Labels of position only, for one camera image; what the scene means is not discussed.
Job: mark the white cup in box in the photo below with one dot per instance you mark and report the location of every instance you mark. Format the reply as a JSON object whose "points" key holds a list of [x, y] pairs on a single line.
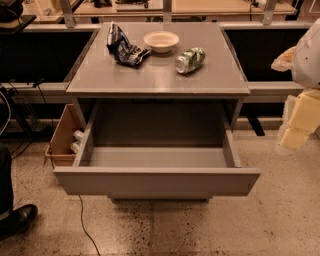
{"points": [[78, 135], [75, 146]]}

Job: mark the black shoe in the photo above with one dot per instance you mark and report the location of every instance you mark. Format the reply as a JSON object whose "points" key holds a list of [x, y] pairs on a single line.
{"points": [[17, 221]]}

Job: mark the wooden background table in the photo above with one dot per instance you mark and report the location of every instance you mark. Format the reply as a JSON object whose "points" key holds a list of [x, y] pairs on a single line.
{"points": [[83, 10]]}

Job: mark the grey open top drawer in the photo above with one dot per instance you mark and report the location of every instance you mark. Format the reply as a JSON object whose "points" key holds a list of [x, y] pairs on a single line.
{"points": [[176, 150]]}

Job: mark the green soda can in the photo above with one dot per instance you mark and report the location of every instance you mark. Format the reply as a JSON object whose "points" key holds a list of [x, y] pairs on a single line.
{"points": [[190, 60]]}

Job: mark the white paper bowl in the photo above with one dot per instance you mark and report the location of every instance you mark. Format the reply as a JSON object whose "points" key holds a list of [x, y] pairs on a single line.
{"points": [[161, 41]]}

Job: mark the dark trouser leg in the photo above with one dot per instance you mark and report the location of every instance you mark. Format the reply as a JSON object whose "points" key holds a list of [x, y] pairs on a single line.
{"points": [[6, 190]]}

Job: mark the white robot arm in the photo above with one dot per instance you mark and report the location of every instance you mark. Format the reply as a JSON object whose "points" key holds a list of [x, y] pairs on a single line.
{"points": [[303, 60]]}

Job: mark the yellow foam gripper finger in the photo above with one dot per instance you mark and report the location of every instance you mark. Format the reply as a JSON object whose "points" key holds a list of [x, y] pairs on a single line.
{"points": [[301, 118]]}

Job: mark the cardboard box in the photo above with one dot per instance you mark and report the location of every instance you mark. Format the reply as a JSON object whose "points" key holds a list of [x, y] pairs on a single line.
{"points": [[59, 147]]}

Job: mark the blue chip bag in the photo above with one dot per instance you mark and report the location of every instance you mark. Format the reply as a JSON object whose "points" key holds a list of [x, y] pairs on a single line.
{"points": [[122, 50]]}

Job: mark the grey cabinet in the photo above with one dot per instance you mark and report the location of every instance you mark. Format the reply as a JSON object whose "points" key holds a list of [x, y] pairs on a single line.
{"points": [[99, 79]]}

